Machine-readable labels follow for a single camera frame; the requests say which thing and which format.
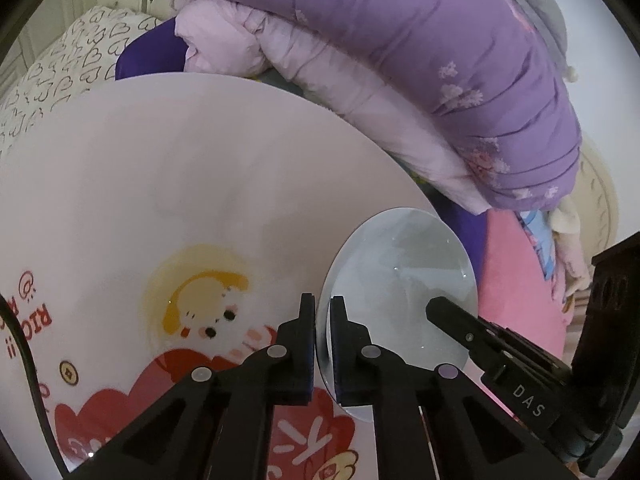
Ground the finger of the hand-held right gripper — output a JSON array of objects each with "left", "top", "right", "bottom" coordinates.
[{"left": 425, "top": 296, "right": 571, "bottom": 431}]

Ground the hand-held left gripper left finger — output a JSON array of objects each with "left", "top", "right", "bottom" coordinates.
[{"left": 75, "top": 292, "right": 317, "bottom": 480}]

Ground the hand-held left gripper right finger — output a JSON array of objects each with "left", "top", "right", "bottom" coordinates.
[{"left": 327, "top": 296, "right": 571, "bottom": 480}]

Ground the white bowl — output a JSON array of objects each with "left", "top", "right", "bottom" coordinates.
[{"left": 320, "top": 207, "right": 479, "bottom": 423}]

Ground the dark purple cloth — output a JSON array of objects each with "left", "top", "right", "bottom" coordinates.
[
  {"left": 115, "top": 16, "right": 188, "bottom": 81},
  {"left": 440, "top": 200, "right": 488, "bottom": 286}
]

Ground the cream fluffy cloth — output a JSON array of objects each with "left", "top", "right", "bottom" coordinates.
[{"left": 547, "top": 195, "right": 593, "bottom": 306}]

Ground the blue patterned cloth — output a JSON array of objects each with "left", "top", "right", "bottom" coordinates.
[{"left": 517, "top": 207, "right": 558, "bottom": 281}]

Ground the cream headboard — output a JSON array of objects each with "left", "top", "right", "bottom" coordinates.
[{"left": 575, "top": 135, "right": 621, "bottom": 261}]

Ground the round pink printed table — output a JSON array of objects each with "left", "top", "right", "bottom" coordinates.
[{"left": 0, "top": 75, "right": 446, "bottom": 480}]

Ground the light pink quilt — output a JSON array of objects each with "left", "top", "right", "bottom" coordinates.
[{"left": 175, "top": 0, "right": 493, "bottom": 213}]

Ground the purple floral quilt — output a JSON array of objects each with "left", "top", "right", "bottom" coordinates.
[{"left": 131, "top": 0, "right": 581, "bottom": 211}]

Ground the grey flowered quilt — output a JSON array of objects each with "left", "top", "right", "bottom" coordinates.
[{"left": 492, "top": 0, "right": 581, "bottom": 81}]

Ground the black cable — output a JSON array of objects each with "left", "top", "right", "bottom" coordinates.
[{"left": 0, "top": 292, "right": 68, "bottom": 478}]

